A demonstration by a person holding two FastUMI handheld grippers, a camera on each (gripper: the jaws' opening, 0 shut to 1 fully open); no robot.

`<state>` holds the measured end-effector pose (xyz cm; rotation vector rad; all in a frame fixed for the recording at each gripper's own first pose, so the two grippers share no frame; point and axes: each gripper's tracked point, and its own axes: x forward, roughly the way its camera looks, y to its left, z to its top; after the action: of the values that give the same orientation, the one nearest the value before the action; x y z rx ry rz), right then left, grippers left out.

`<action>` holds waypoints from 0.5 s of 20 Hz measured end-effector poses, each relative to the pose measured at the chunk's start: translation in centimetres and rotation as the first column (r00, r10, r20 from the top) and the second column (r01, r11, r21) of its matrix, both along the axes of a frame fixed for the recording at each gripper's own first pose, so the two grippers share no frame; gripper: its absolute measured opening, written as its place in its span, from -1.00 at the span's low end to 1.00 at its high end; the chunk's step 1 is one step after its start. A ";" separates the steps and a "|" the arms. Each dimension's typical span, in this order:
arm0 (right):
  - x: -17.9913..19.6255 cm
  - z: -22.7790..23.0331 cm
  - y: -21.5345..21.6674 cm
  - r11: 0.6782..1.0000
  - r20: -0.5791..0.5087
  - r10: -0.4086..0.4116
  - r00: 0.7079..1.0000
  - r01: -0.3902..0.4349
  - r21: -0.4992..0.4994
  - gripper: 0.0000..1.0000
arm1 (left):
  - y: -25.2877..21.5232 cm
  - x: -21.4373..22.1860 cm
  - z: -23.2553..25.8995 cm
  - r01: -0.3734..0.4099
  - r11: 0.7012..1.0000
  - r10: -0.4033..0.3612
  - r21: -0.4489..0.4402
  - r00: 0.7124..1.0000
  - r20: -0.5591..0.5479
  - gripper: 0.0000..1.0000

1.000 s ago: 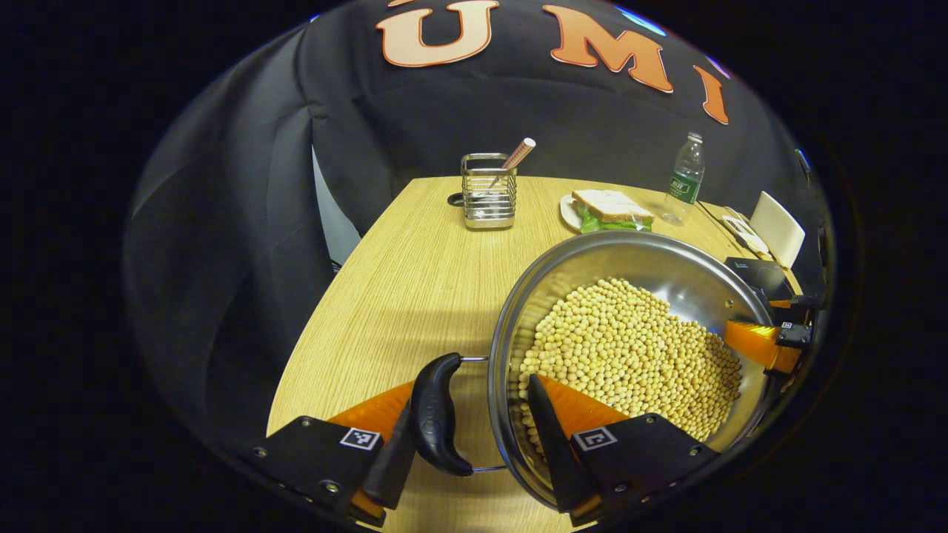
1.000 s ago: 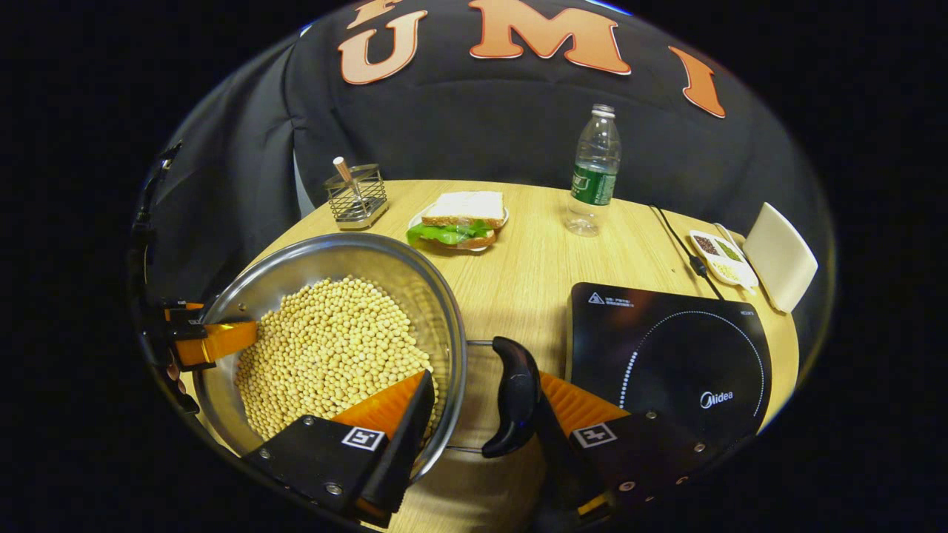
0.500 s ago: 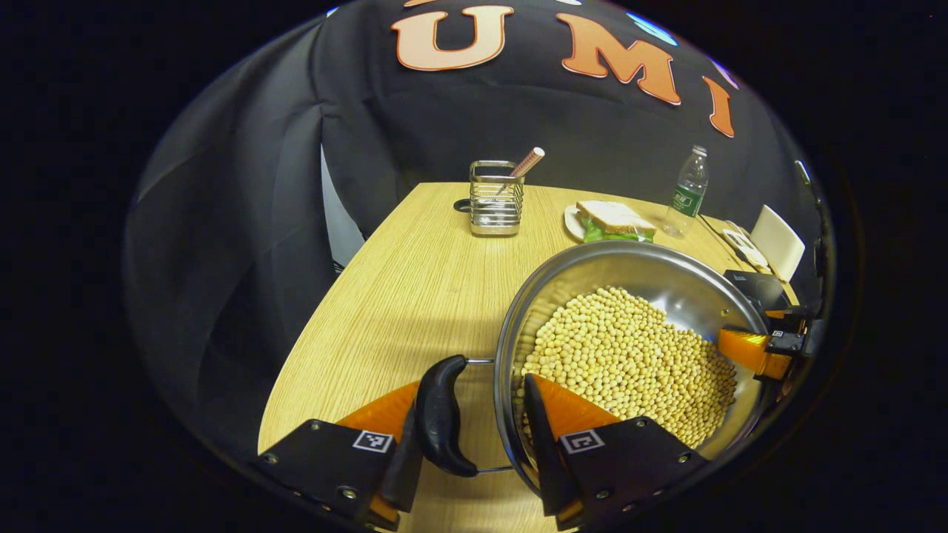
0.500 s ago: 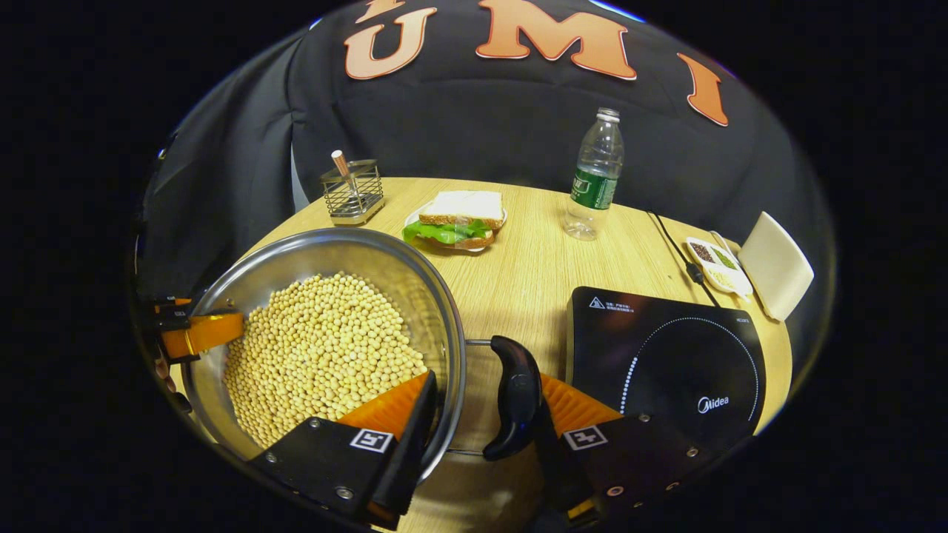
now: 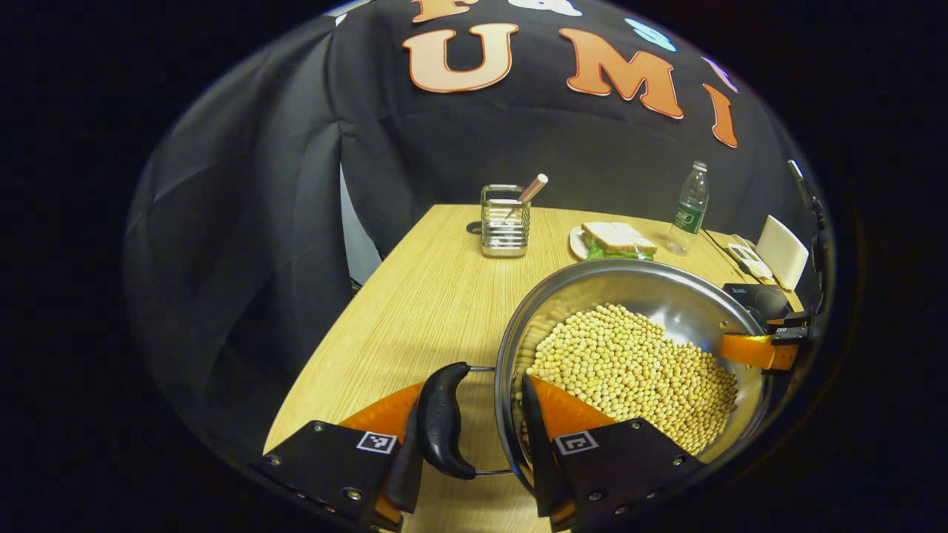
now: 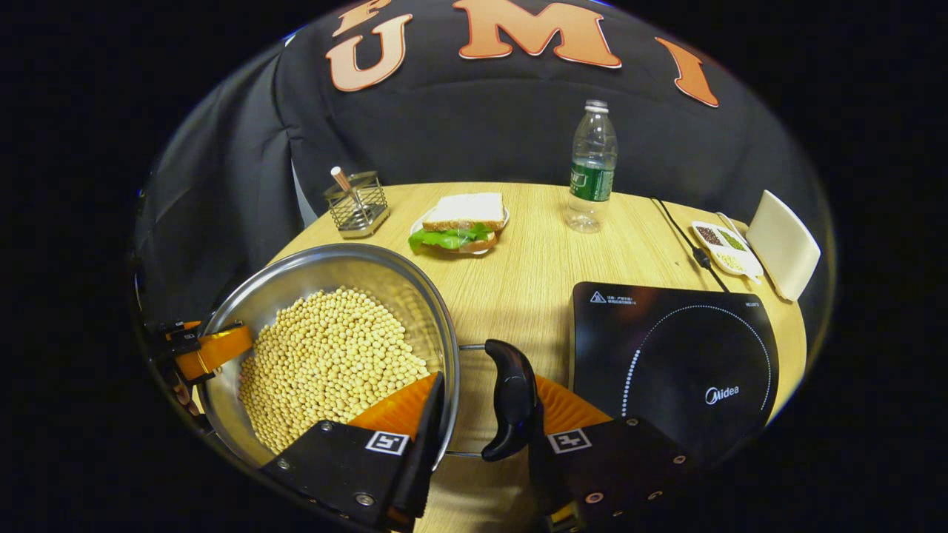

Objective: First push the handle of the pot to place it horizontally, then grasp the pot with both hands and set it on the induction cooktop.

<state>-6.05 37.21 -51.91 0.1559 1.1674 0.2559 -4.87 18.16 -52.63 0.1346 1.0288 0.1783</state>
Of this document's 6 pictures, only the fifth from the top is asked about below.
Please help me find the white bread lettuce sandwich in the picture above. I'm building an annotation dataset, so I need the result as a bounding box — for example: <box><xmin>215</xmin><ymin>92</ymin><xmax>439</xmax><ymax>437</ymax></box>
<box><xmin>580</xmin><ymin>221</ymin><xmax>658</xmax><ymax>261</ymax></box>

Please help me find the white square box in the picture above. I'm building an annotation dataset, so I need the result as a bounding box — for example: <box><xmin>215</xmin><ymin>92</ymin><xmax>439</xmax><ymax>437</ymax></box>
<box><xmin>755</xmin><ymin>215</ymin><xmax>810</xmax><ymax>291</ymax></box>

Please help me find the black backdrop cloth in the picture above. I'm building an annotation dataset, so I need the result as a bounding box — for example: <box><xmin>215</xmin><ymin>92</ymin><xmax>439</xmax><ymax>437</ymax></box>
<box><xmin>122</xmin><ymin>0</ymin><xmax>834</xmax><ymax>475</ymax></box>

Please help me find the pile of yellow soybeans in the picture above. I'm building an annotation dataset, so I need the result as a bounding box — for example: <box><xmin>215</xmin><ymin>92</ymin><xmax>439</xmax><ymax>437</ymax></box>
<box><xmin>522</xmin><ymin>302</ymin><xmax>740</xmax><ymax>456</ymax></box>

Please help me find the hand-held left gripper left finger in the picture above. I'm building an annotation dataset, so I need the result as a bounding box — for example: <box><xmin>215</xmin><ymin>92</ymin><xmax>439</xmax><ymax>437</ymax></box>
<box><xmin>252</xmin><ymin>381</ymin><xmax>430</xmax><ymax>532</ymax></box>

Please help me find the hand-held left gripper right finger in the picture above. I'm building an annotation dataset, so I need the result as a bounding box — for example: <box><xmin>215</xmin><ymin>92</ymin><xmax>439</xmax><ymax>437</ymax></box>
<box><xmin>521</xmin><ymin>374</ymin><xmax>708</xmax><ymax>532</ymax></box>

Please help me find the white divided seasoning tray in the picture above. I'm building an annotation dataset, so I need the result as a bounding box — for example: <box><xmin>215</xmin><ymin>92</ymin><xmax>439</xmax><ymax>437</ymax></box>
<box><xmin>727</xmin><ymin>235</ymin><xmax>775</xmax><ymax>281</ymax></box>

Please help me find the black induction cooktop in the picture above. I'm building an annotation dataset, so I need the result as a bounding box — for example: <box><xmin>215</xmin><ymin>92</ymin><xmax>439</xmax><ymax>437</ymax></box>
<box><xmin>722</xmin><ymin>283</ymin><xmax>795</xmax><ymax>321</ymax></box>

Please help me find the clear plastic water bottle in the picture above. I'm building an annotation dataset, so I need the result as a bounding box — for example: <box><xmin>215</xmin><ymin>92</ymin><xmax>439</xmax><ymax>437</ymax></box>
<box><xmin>667</xmin><ymin>161</ymin><xmax>710</xmax><ymax>256</ymax></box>

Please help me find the pink-handled utensil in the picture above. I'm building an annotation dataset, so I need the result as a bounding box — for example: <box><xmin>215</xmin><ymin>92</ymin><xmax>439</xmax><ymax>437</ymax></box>
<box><xmin>518</xmin><ymin>173</ymin><xmax>550</xmax><ymax>208</ymax></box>

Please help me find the metal wire utensil holder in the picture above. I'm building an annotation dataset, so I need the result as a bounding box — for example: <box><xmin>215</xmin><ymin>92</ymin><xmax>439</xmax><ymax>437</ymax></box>
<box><xmin>480</xmin><ymin>184</ymin><xmax>531</xmax><ymax>258</ymax></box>

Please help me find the steel pot with black handle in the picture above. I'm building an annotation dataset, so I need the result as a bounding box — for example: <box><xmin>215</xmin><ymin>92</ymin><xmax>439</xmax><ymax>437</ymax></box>
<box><xmin>417</xmin><ymin>258</ymin><xmax>775</xmax><ymax>497</ymax></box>

